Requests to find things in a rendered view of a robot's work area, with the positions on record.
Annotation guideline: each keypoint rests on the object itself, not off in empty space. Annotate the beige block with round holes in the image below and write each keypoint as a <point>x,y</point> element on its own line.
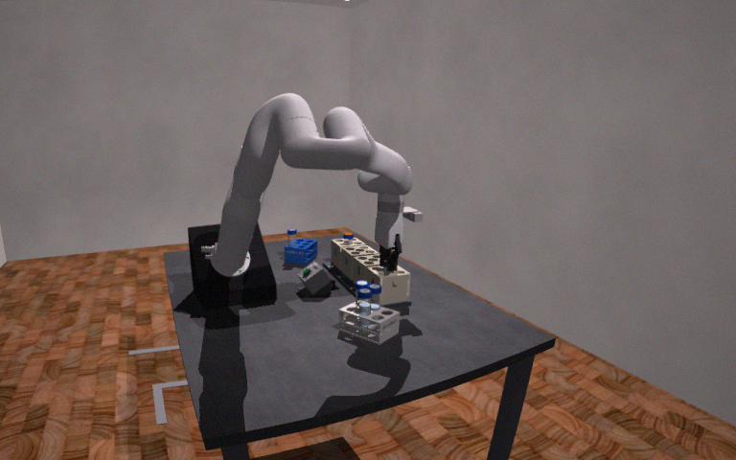
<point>348,254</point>
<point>336,249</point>
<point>360,266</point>
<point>394,285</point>

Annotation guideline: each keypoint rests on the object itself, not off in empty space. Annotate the white tube rack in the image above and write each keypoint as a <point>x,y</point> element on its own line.
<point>378,331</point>

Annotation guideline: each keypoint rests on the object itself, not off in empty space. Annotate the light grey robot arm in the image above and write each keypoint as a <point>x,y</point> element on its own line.
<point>289,116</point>

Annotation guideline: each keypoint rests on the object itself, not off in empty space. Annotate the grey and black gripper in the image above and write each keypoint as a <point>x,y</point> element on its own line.
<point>389,232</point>

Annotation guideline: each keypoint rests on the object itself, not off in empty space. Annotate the grey sloped desk with green key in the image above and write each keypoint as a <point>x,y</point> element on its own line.
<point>317,280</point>

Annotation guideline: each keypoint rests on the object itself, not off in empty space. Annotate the blue tube rack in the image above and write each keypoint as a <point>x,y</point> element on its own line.
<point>299,255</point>

